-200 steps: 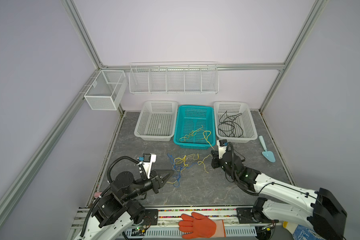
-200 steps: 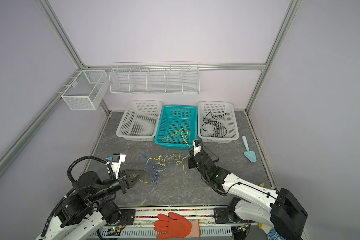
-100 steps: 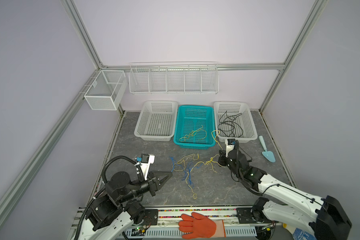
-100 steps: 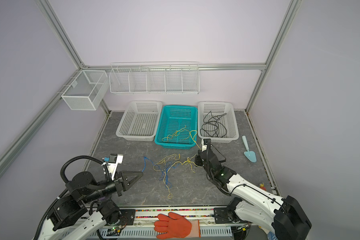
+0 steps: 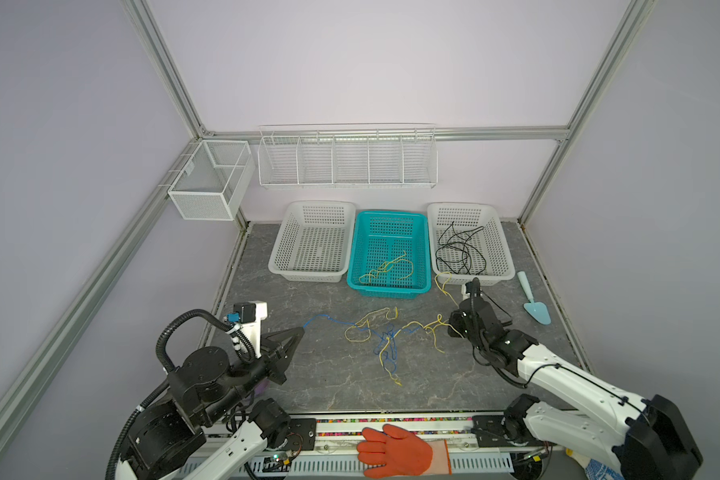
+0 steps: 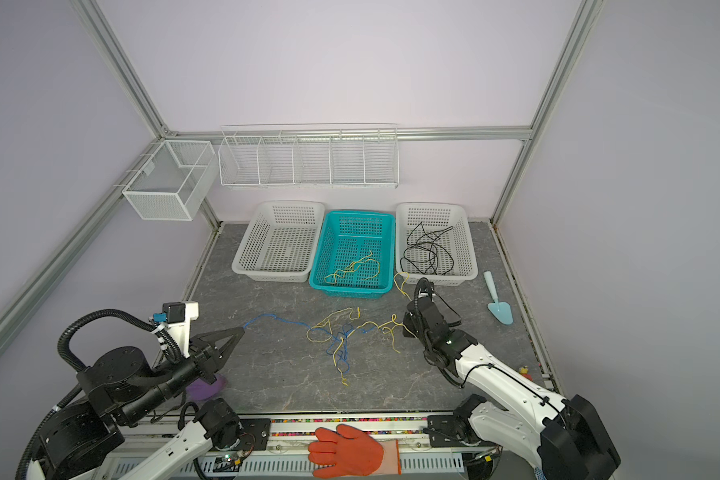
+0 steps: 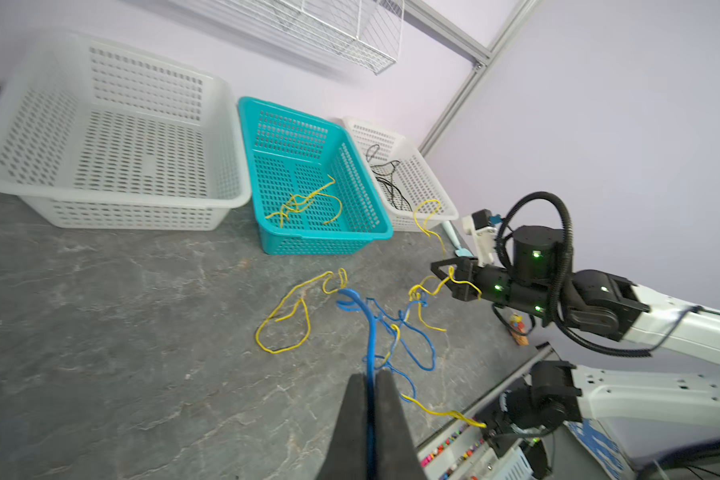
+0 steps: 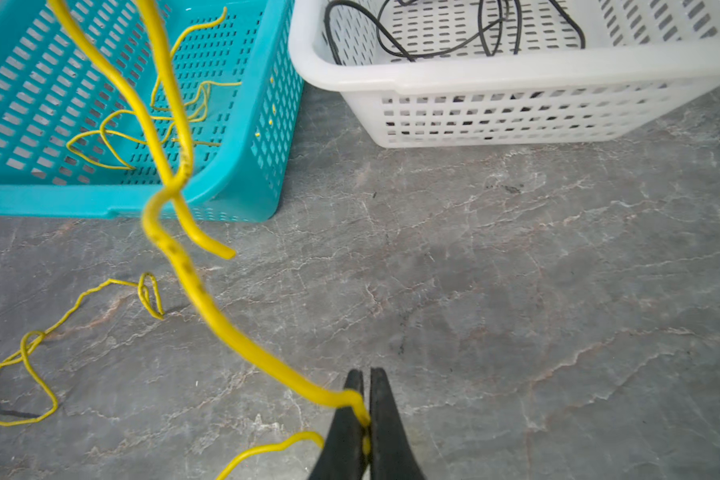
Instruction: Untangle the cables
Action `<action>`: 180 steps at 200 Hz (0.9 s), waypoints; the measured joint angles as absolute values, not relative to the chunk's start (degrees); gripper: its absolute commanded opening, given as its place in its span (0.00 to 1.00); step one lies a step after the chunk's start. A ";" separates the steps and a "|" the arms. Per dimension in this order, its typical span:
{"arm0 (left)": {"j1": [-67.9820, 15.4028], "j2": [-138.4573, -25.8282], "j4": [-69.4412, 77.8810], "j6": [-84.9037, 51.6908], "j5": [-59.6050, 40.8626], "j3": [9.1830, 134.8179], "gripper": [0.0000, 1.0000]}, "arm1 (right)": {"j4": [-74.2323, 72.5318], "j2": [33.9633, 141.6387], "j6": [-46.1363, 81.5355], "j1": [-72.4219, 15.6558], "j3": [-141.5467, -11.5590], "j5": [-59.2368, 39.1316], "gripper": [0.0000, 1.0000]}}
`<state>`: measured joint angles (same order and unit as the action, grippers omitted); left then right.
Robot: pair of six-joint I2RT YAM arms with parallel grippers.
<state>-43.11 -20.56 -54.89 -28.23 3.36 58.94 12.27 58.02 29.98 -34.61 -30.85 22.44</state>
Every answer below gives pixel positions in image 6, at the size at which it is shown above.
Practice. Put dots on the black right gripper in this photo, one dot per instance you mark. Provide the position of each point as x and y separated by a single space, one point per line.
409 327

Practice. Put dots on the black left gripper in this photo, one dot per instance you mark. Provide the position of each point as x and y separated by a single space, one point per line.
208 356

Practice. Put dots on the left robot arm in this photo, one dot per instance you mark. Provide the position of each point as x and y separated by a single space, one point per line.
120 388

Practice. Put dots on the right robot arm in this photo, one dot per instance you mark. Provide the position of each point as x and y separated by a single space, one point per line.
504 390

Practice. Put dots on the pink purple brush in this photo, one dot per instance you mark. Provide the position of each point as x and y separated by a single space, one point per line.
200 390

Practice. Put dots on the white plastic basket right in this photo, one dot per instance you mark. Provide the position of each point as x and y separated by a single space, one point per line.
433 240

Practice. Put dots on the white plastic basket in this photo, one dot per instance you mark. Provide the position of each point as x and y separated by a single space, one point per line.
280 242
433 240

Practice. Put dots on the teal plastic basket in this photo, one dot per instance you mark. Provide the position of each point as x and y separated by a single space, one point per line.
355 256

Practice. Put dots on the small toy figure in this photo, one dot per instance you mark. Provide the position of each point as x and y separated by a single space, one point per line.
525 372

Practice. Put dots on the white plastic basket left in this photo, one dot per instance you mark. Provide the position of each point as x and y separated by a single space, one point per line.
280 242

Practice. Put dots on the orange rubber glove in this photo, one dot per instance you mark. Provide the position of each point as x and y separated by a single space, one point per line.
348 451

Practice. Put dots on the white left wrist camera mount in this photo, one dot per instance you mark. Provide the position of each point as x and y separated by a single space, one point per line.
172 328

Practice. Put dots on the mint green brush handle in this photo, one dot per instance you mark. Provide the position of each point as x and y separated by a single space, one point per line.
499 309

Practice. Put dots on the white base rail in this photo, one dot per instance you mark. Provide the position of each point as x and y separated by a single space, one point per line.
292 435

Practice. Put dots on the small white wire basket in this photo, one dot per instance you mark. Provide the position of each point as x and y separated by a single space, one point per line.
174 180

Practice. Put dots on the long white wire shelf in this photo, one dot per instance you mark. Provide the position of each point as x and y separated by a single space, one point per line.
309 155

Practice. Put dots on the aluminium frame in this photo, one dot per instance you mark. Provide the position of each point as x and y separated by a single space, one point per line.
41 284

